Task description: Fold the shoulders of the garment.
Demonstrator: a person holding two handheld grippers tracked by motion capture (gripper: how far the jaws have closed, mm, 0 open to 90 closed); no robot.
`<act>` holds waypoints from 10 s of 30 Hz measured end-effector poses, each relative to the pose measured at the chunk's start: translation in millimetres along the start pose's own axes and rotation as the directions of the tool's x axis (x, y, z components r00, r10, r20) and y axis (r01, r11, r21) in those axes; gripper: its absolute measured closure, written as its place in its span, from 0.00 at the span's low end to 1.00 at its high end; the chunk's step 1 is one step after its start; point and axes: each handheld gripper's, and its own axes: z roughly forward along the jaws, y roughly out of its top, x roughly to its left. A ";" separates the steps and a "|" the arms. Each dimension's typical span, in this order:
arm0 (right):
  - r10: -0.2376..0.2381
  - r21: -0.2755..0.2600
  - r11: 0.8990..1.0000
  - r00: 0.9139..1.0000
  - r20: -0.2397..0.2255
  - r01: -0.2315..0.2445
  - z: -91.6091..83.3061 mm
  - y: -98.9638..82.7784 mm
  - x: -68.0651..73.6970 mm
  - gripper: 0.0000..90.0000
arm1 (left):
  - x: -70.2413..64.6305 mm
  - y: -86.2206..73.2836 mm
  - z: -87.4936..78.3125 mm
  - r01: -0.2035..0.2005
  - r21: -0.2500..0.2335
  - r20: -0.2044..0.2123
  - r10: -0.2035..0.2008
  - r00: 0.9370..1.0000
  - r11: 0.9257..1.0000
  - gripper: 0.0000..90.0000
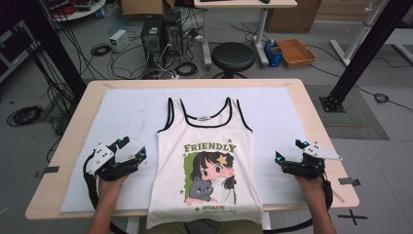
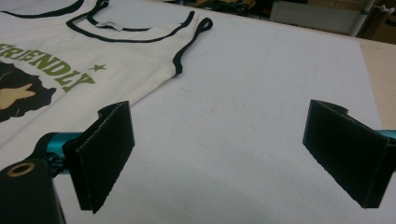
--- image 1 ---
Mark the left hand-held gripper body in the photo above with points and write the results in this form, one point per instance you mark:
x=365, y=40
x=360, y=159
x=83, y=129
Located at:
x=102, y=157

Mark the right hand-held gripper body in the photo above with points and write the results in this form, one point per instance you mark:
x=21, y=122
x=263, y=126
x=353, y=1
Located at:
x=311, y=165

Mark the white printed tank top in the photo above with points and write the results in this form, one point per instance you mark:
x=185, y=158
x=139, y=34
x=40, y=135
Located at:
x=207, y=136

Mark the person's right hand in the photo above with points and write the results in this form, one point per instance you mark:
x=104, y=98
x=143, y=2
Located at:
x=311, y=188

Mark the person's left hand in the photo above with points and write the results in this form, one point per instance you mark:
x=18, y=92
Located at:
x=109, y=190

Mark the white felt mat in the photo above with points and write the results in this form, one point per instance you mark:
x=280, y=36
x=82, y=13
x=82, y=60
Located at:
x=136, y=110

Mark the black tape strip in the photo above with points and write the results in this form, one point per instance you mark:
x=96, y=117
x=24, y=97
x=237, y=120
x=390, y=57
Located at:
x=48, y=170
x=349, y=181

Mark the grey floor mat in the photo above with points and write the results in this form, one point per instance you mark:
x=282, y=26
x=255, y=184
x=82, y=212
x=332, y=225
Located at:
x=350, y=113

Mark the black tape cross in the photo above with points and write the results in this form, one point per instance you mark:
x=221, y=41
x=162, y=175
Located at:
x=352, y=217

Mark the white table leg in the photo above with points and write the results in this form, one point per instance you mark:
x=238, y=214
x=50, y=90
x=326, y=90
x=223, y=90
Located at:
x=266, y=222

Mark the blue box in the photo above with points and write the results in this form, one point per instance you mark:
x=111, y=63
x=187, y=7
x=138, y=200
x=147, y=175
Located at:
x=272, y=55

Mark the white box device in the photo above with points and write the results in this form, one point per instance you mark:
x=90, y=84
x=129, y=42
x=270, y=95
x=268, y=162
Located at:
x=118, y=39

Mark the black computer tower green sticker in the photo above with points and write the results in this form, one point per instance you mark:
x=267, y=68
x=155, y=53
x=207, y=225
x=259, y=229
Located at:
x=151, y=42

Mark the black round stool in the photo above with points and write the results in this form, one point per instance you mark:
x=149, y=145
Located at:
x=232, y=55

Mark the white metal stand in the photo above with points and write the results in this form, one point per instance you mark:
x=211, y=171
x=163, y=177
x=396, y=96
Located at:
x=357, y=35

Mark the large cardboard box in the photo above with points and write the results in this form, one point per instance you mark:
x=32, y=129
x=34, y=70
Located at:
x=292, y=14

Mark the small cardboard box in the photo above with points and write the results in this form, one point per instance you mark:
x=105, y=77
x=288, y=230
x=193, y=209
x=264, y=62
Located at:
x=142, y=6

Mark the round white table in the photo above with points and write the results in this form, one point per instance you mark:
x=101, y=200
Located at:
x=78, y=9

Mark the grey equipment rack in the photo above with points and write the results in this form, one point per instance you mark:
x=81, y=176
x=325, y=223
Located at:
x=13, y=48

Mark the white-legged desk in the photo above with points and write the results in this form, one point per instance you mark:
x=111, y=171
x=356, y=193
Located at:
x=243, y=4

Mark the black metal frame post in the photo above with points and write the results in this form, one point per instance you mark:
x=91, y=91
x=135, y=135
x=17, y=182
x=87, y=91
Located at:
x=55, y=48
x=367, y=55

